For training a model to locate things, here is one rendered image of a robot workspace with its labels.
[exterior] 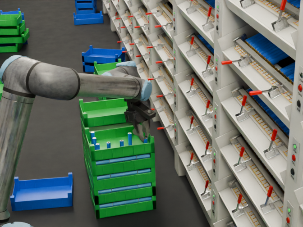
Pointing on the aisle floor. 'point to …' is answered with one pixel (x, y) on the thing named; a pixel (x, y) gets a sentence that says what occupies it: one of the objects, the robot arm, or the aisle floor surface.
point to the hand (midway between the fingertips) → (145, 138)
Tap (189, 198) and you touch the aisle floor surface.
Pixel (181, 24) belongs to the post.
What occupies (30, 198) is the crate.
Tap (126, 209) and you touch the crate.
